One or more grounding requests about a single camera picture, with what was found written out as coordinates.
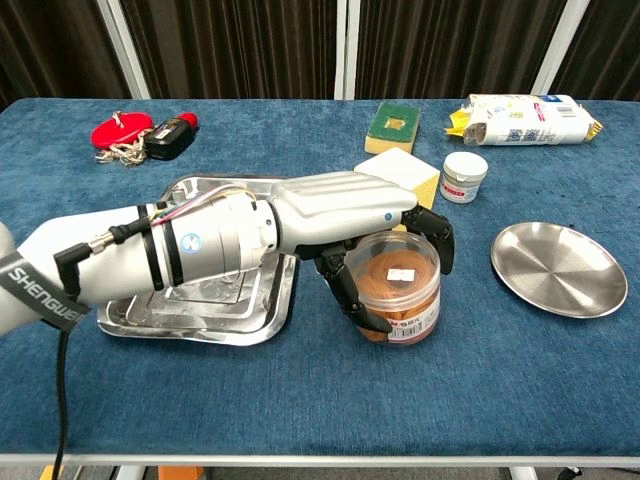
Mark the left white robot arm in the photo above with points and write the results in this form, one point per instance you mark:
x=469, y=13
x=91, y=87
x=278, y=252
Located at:
x=210, y=245

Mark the round steel plate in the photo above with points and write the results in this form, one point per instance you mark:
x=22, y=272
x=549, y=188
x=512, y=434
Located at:
x=560, y=270

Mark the yellow foam cube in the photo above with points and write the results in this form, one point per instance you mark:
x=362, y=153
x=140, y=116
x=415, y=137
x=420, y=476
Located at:
x=400, y=167

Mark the black bottle with red cap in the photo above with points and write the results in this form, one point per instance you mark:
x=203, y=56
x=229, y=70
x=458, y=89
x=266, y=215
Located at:
x=167, y=136

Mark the rectangular steel tray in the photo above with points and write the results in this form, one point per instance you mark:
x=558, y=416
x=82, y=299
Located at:
x=225, y=320

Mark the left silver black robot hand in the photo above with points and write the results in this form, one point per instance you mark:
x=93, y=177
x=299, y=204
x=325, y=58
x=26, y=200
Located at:
x=340, y=205

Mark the grey table edge frame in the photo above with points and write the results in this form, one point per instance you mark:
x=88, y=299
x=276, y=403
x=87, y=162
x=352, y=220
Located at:
x=350, y=460

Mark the white snack package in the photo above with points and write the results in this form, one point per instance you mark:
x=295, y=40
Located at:
x=530, y=122

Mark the blue table cloth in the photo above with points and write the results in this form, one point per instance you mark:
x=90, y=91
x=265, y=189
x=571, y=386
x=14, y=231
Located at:
x=350, y=400

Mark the white frame post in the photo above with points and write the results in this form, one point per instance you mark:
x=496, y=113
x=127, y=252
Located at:
x=125, y=50
x=347, y=50
x=560, y=45

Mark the dark brown curtain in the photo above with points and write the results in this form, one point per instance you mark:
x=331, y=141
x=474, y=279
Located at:
x=610, y=45
x=235, y=45
x=50, y=45
x=450, y=45

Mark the green yellow sponge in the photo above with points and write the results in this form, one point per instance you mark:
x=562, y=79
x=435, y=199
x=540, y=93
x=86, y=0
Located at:
x=392, y=125

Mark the small white jar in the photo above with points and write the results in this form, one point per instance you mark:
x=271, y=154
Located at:
x=464, y=175

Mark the clear plastic jar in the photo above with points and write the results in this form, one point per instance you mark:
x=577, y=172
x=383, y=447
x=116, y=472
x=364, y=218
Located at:
x=405, y=295

